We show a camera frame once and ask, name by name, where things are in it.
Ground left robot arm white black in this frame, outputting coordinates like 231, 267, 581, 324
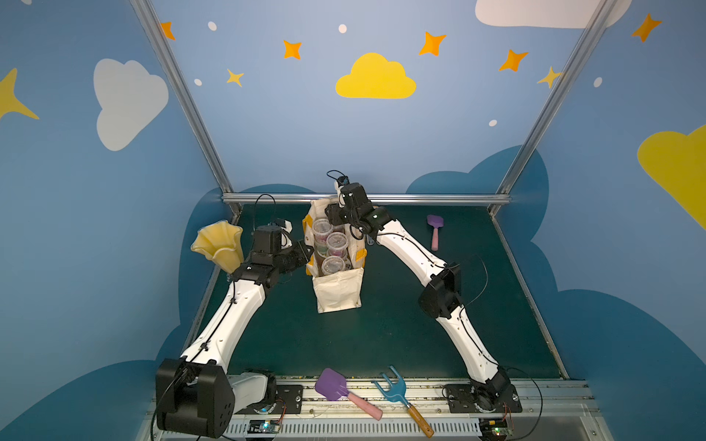
150, 241, 314, 438

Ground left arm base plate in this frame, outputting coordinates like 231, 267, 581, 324
237, 385, 304, 415

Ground seed jar in bag front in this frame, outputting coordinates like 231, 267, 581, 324
321, 255, 346, 276

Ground seed jar purple seeds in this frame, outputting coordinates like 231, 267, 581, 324
312, 219, 334, 244

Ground small purple shovel pink handle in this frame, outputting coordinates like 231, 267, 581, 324
427, 214, 444, 252

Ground teal garden fork wooden handle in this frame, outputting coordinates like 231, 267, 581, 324
372, 365, 435, 438

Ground white canvas bag yellow handles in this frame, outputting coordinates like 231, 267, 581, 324
303, 198, 368, 314

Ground left circuit board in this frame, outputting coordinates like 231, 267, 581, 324
247, 420, 281, 435

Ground right circuit board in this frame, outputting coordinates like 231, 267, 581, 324
479, 419, 513, 441

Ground aluminium back rail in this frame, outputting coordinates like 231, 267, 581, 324
222, 192, 511, 207

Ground seed jar pink seeds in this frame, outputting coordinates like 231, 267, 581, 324
327, 232, 349, 257

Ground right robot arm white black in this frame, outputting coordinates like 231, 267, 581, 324
325, 202, 517, 412

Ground large purple shovel pink handle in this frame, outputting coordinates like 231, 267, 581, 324
314, 367, 384, 421

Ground circuit board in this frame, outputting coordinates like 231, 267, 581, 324
247, 420, 281, 435
479, 419, 513, 441

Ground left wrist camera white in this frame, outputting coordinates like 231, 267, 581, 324
274, 218, 292, 249

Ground yellow ruffled vase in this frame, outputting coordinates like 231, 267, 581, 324
190, 220, 245, 274

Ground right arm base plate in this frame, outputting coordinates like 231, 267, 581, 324
442, 383, 523, 413

